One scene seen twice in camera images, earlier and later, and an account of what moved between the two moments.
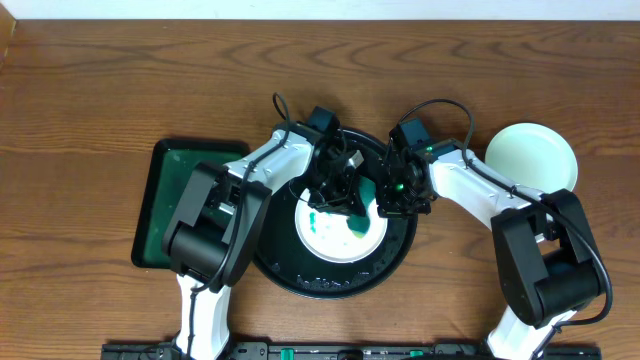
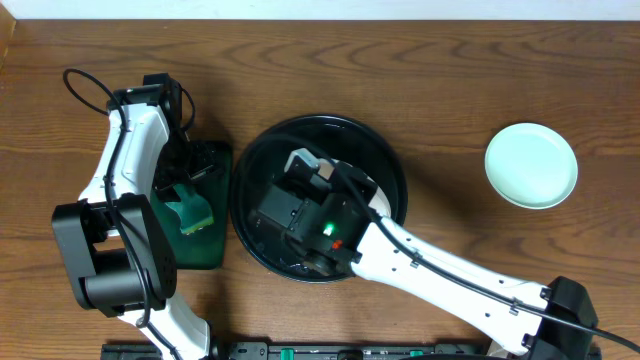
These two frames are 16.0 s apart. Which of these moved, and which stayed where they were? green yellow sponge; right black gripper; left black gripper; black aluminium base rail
Moved: left black gripper; right black gripper; green yellow sponge
Stayed: black aluminium base rail
